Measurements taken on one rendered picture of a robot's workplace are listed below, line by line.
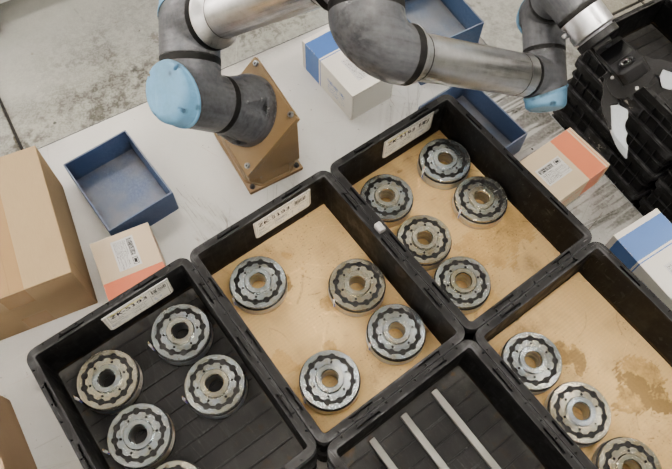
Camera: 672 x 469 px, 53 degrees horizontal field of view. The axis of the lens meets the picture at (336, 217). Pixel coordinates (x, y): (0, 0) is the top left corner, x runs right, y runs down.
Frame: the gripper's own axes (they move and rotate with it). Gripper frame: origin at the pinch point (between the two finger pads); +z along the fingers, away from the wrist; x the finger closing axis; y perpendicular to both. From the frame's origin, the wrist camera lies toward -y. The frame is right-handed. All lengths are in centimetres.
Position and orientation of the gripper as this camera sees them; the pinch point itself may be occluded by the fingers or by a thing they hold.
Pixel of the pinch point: (669, 132)
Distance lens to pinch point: 122.0
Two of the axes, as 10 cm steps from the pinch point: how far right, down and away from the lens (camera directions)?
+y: 3.2, -1.8, 9.3
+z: 5.8, 8.1, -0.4
